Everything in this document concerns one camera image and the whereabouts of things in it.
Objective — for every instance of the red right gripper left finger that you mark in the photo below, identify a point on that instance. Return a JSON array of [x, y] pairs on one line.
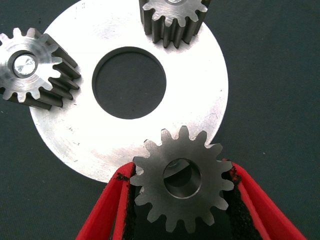
[[110, 212]]

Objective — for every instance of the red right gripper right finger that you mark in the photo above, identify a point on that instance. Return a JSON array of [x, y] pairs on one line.
[[257, 215]]

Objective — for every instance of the round metal plate with hole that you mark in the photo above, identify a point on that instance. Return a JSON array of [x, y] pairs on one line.
[[187, 100]]

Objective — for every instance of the dark grey table cloth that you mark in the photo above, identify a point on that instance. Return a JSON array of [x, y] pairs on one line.
[[275, 75]]

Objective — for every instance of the small steel gear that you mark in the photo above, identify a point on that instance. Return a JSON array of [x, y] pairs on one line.
[[25, 87], [165, 17], [155, 185]]

